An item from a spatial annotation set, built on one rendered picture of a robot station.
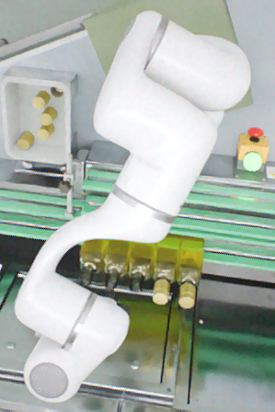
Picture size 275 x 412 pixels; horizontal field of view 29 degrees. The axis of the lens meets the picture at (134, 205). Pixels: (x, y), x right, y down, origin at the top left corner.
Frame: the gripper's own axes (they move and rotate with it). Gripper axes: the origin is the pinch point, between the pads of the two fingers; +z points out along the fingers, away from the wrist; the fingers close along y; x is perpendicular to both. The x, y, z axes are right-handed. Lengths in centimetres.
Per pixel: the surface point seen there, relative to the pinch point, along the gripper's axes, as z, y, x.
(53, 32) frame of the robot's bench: 104, -38, 49
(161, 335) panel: 27.9, 12.7, -20.3
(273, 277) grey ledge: 53, 41, -11
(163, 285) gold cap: 24.3, 11.6, -6.5
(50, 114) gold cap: 47, -23, 26
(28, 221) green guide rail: 47, -26, -3
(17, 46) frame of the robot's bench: 106, -52, 43
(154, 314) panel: 33.9, 10.2, -18.1
